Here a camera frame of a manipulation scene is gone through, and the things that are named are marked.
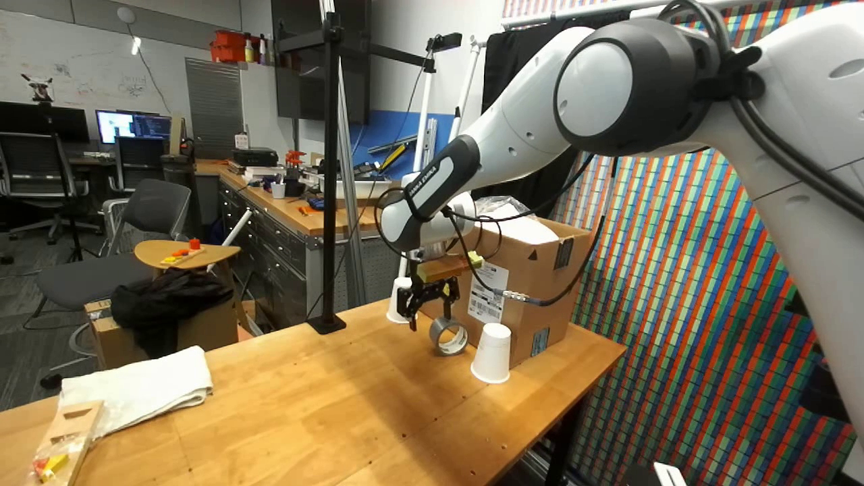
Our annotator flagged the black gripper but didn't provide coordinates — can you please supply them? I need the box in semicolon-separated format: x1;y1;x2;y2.
397;276;461;333

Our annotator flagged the grey masking tape roll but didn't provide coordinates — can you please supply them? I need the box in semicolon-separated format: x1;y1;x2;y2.
426;317;472;356

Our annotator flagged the brown Amazon cardboard box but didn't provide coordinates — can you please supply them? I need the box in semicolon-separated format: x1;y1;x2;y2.
407;211;595;368

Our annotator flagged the white plastic packing bag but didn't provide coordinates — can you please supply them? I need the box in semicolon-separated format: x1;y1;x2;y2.
467;195;561;249

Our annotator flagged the black stand pole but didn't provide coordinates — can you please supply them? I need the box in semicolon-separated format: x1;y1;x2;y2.
309;0;352;334

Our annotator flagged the wooden workbench with drawers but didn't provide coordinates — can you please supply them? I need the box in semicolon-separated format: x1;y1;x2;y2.
213;159;407;326

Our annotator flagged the white stand pole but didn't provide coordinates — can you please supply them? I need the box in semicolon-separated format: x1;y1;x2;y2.
395;49;437;280

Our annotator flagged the black table leg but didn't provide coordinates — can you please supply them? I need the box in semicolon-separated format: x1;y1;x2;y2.
544;403;579;486

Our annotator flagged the closed brown cardboard box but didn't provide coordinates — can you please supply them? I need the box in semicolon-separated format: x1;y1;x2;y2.
85;295;240;368

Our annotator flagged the round wooden stool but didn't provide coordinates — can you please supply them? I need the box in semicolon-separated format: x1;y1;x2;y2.
133;238;243;274

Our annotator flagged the multicoloured striped backdrop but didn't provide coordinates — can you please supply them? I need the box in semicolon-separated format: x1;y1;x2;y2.
498;0;864;486

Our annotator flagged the grey door panel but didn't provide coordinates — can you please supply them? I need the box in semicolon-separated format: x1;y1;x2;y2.
185;56;243;159

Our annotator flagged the grey office chair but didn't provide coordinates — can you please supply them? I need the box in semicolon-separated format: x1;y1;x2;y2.
35;175;195;314

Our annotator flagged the white flat floor item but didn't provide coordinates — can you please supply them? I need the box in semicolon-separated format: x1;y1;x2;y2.
650;458;691;486

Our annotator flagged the white folded towel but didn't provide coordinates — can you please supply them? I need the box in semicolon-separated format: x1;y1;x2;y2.
58;346;217;440

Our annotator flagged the red container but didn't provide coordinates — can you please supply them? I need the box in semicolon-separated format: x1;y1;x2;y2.
212;31;252;64

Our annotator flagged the lit computer monitor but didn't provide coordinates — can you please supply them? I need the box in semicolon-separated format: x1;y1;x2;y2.
96;109;173;147

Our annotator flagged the black office chair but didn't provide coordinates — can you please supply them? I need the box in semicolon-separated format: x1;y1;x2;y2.
0;130;104;265

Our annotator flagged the wooden wrist mount block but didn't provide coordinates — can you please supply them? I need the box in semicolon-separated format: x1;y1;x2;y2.
422;256;475;287

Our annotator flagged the black cable with grey connector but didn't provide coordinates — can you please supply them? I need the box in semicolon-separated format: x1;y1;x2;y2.
443;209;609;311

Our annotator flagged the black wall screen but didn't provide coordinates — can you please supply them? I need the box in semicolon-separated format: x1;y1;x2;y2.
272;0;374;125

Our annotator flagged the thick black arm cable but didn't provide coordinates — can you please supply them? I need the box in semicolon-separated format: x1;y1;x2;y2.
660;0;864;225

